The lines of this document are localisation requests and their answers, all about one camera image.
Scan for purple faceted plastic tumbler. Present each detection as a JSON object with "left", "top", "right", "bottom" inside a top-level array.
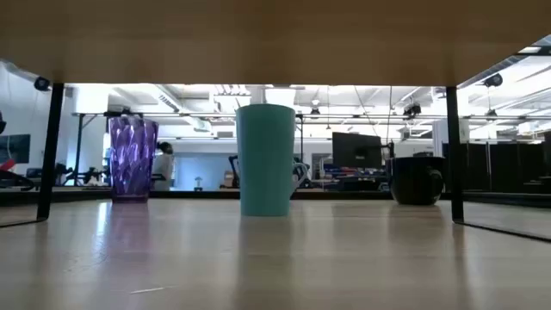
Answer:
[{"left": 108, "top": 115, "right": 160, "bottom": 204}]

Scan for black ceramic mug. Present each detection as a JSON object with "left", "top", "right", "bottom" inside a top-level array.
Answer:
[{"left": 385, "top": 156, "right": 447, "bottom": 206}]

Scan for black computer monitor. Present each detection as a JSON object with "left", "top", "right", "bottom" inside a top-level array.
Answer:
[{"left": 331, "top": 131, "right": 383, "bottom": 170}]

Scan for dark partition panels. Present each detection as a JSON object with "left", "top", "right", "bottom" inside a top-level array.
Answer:
[{"left": 443, "top": 141, "right": 551, "bottom": 194}]

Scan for black metal shelf leg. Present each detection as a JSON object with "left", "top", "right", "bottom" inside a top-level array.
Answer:
[
  {"left": 0, "top": 82, "right": 65, "bottom": 228},
  {"left": 445, "top": 85, "right": 551, "bottom": 242}
]

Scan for dark wall picture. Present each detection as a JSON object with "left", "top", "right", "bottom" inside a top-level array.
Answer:
[{"left": 0, "top": 133, "right": 32, "bottom": 164}]

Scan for person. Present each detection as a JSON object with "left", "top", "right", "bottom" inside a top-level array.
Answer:
[{"left": 151, "top": 140, "right": 176, "bottom": 192}]

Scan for teal plastic cup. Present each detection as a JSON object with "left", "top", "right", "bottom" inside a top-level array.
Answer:
[{"left": 235, "top": 103, "right": 297, "bottom": 217}]

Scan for black metal rig frame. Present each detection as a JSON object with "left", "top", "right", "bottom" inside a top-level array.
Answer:
[
  {"left": 71, "top": 110, "right": 145, "bottom": 189},
  {"left": 295, "top": 113, "right": 305, "bottom": 163}
]

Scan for wooden shelf board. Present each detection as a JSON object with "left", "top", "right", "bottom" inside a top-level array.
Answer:
[{"left": 0, "top": 0, "right": 551, "bottom": 88}]

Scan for black background robot arms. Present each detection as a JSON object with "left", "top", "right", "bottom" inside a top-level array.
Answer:
[{"left": 54, "top": 161, "right": 111, "bottom": 186}]

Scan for blue storage bins rack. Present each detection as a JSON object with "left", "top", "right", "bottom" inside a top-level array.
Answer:
[{"left": 322, "top": 163, "right": 388, "bottom": 180}]

